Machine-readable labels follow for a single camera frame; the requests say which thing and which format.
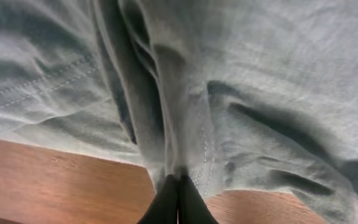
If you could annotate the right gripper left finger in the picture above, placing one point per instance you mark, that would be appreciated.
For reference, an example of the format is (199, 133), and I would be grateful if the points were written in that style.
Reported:
(164, 207)

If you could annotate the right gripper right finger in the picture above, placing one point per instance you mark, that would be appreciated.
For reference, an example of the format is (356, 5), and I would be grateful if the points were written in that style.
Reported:
(191, 206)

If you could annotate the light blue t-shirt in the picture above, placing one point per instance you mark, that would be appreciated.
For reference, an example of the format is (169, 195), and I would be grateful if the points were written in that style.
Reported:
(239, 95)

